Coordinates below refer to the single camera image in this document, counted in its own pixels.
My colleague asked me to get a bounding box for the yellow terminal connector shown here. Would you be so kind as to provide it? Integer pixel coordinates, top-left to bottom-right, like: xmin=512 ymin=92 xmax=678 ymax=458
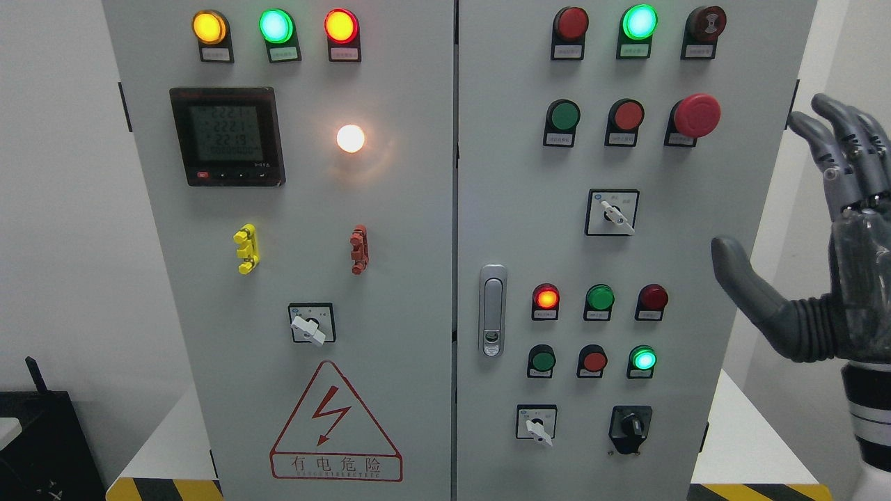
xmin=232 ymin=224 xmax=260 ymax=275

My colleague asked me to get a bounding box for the lit green push button lower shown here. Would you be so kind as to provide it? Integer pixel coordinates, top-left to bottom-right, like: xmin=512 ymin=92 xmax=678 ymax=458
xmin=626 ymin=344 xmax=658 ymax=379

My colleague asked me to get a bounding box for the red indicator lamp top right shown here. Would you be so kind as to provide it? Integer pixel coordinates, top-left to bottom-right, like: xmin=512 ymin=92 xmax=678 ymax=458
xmin=551 ymin=6 xmax=590 ymax=61

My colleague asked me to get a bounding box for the gray rotary switch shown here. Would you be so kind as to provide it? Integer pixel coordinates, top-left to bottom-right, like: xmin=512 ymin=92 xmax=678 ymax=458
xmin=515 ymin=405 xmax=558 ymax=447
xmin=585 ymin=189 xmax=640 ymax=237

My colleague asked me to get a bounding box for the yellow indicator lamp top left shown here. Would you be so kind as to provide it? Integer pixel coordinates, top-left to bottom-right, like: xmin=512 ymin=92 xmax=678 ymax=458
xmin=191 ymin=10 xmax=235 ymax=63

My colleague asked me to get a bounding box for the white glowing indicator lamp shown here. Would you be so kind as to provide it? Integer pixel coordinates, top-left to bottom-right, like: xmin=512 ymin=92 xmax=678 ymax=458
xmin=336 ymin=124 xmax=366 ymax=154

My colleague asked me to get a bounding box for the left gray cabinet door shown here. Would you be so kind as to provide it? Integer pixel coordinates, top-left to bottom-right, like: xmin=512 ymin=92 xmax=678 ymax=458
xmin=102 ymin=1 xmax=455 ymax=500

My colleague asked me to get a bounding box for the black rotary selector switch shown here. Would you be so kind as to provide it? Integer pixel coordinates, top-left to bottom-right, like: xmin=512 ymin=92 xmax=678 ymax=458
xmin=610 ymin=405 xmax=652 ymax=454

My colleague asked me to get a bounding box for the digital power meter display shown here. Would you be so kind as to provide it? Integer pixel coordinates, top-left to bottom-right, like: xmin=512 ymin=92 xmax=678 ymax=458
xmin=169 ymin=86 xmax=286 ymax=187

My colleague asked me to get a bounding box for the red push button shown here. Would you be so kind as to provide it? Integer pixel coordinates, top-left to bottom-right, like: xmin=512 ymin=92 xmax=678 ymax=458
xmin=576 ymin=344 xmax=608 ymax=379
xmin=604 ymin=98 xmax=644 ymax=147

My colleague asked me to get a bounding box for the gray rotary switch left door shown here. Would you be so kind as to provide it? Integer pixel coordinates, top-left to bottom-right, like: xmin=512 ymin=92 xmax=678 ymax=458
xmin=287 ymin=302 xmax=337 ymax=346

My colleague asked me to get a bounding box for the green indicator lamp top left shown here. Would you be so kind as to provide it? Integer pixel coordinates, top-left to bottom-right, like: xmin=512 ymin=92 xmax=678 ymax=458
xmin=258 ymin=8 xmax=302 ymax=63

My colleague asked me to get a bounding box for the red terminal connector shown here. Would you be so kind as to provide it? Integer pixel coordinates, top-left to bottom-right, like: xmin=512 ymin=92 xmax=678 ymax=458
xmin=349 ymin=224 xmax=369 ymax=276

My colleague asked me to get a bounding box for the red emergency stop button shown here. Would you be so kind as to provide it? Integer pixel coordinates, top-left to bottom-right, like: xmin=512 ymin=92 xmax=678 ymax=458
xmin=664 ymin=93 xmax=721 ymax=147

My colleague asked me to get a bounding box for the green indicator lamp top right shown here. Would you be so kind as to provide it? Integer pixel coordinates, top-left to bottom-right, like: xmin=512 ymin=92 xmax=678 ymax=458
xmin=615 ymin=3 xmax=659 ymax=60

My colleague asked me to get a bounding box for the lit red indicator lamp middle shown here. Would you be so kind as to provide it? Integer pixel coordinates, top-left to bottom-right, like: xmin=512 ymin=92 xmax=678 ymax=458
xmin=531 ymin=283 xmax=560 ymax=321

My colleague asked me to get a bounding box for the green indicator lamp middle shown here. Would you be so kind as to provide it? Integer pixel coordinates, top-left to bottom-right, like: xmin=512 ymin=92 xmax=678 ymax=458
xmin=583 ymin=283 xmax=615 ymax=321

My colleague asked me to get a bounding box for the red push button lower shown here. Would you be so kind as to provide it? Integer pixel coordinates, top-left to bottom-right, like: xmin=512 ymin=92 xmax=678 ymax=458
xmin=576 ymin=344 xmax=608 ymax=379

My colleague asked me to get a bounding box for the silver door lock handle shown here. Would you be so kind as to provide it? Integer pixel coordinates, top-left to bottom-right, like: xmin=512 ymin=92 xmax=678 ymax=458
xmin=478 ymin=264 xmax=508 ymax=356

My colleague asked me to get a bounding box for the dark red buzzer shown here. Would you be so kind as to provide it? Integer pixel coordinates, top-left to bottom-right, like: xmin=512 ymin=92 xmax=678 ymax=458
xmin=680 ymin=6 xmax=727 ymax=60

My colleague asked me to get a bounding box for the red-orange indicator lamp top left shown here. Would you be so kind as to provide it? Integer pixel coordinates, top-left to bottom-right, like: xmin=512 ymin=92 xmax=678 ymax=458
xmin=324 ymin=8 xmax=362 ymax=63

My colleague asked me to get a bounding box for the black box with antenna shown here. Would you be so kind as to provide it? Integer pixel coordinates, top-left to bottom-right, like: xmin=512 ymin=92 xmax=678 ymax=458
xmin=1 ymin=356 xmax=105 ymax=500

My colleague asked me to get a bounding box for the red electric hazard warning sticker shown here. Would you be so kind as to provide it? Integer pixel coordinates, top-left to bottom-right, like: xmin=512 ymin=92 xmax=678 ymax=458
xmin=269 ymin=360 xmax=403 ymax=482

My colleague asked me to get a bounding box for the gray robotic right hand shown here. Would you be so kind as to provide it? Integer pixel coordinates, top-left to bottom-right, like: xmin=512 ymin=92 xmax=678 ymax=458
xmin=711 ymin=94 xmax=889 ymax=364

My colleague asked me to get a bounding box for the green indicator lamp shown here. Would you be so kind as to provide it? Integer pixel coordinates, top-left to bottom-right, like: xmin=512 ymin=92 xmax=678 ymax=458
xmin=615 ymin=3 xmax=659 ymax=60
xmin=583 ymin=283 xmax=615 ymax=321
xmin=258 ymin=8 xmax=302 ymax=63

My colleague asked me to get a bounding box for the green push button upper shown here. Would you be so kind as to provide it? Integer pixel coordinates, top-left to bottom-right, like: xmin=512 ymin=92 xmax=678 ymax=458
xmin=543 ymin=99 xmax=581 ymax=147

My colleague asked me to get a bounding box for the gray cabinet door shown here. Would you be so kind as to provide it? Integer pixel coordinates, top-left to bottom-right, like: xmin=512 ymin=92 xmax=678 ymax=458
xmin=102 ymin=1 xmax=455 ymax=500
xmin=455 ymin=1 xmax=816 ymax=500

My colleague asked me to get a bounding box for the right gray cabinet door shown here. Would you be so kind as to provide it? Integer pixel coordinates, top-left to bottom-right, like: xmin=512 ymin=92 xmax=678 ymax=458
xmin=455 ymin=1 xmax=816 ymax=500

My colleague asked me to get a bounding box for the red push button upper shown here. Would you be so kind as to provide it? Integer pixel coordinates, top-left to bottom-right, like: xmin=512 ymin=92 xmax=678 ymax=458
xmin=604 ymin=98 xmax=644 ymax=147

